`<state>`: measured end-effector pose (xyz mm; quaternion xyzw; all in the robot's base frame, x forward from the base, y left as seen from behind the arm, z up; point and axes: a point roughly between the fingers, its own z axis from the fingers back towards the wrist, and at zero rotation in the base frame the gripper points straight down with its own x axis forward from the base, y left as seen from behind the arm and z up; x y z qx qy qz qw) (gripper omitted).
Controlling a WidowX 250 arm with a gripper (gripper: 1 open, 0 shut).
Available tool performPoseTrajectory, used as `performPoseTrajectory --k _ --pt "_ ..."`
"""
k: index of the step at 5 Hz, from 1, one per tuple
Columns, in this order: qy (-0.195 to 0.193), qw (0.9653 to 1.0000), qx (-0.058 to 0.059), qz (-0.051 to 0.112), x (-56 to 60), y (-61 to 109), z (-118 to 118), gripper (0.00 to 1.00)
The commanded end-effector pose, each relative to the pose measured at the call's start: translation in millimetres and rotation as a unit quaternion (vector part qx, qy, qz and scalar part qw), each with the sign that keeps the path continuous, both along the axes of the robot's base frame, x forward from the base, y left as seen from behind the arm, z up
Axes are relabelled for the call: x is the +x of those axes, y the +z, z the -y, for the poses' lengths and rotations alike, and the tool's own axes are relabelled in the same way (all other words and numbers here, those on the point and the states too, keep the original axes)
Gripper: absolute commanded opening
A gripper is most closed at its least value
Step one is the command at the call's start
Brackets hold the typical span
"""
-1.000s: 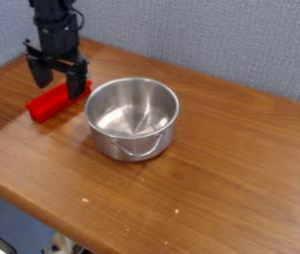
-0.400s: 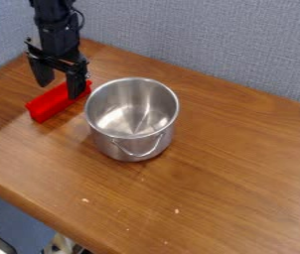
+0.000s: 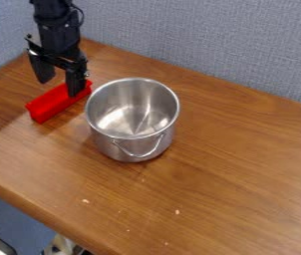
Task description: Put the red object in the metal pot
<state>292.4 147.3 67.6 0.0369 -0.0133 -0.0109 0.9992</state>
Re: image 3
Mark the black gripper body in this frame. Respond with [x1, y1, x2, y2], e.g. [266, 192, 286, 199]
[24, 13, 91, 73]

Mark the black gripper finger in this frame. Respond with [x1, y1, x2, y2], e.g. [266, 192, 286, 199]
[28, 51, 55, 84]
[65, 64, 88, 97]

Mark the red rectangular block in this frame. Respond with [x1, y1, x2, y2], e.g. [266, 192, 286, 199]
[25, 80, 92, 124]

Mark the metal pot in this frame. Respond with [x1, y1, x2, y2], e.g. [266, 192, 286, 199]
[84, 78, 179, 162]

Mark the white black object below table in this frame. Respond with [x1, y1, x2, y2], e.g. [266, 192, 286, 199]
[40, 234, 93, 255]

